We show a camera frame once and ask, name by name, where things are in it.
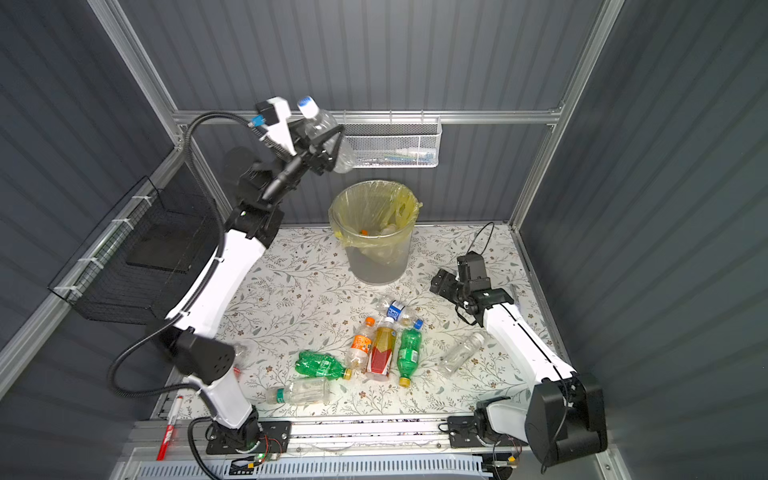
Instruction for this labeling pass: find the clear bottle white cap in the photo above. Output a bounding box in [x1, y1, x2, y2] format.
[298, 96, 356, 174]

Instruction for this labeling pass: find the small blue label bottle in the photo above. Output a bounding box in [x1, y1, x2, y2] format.
[379, 298, 420, 328]

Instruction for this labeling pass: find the clear unlabeled bottle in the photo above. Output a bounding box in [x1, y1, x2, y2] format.
[436, 332, 485, 377]

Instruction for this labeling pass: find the clear bottle green cap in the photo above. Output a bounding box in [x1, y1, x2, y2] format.
[266, 377, 330, 405]

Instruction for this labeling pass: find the clear bottle red label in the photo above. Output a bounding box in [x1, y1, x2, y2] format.
[233, 344, 248, 379]

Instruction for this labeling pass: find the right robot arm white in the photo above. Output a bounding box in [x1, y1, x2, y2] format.
[430, 269, 608, 469]

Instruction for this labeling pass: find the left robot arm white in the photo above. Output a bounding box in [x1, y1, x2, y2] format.
[107, 112, 345, 452]

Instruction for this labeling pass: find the yellow plastic bin liner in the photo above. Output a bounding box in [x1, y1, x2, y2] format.
[328, 180, 422, 248]

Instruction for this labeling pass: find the silver mesh waste bin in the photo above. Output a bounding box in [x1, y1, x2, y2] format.
[328, 179, 420, 286]

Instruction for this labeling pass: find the upright green soda bottle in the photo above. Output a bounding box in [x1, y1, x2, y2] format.
[397, 328, 422, 388]

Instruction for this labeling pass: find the yellow red label bottle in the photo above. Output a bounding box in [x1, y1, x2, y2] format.
[367, 317, 397, 381]

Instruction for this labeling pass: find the small orange label bottle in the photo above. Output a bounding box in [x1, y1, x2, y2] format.
[345, 317, 376, 371]

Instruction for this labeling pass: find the lying green soda bottle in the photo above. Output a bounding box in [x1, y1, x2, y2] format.
[294, 350, 352, 380]

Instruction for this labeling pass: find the red marker pen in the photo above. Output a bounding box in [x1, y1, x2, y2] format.
[156, 395, 183, 461]

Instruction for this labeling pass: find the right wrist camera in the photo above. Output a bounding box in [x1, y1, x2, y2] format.
[457, 251, 491, 292]

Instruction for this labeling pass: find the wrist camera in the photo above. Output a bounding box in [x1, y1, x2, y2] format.
[249, 97, 296, 159]
[457, 251, 491, 292]

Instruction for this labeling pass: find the white wire wall basket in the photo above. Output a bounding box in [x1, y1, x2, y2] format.
[342, 116, 443, 169]

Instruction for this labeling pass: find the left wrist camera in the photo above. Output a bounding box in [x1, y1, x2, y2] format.
[249, 97, 296, 159]

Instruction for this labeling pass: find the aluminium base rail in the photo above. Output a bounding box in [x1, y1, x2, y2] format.
[119, 413, 525, 460]

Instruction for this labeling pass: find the black wire side basket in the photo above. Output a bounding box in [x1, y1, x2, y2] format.
[49, 170, 219, 325]

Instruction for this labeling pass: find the white slotted cable duct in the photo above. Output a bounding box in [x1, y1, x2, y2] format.
[134, 455, 493, 480]

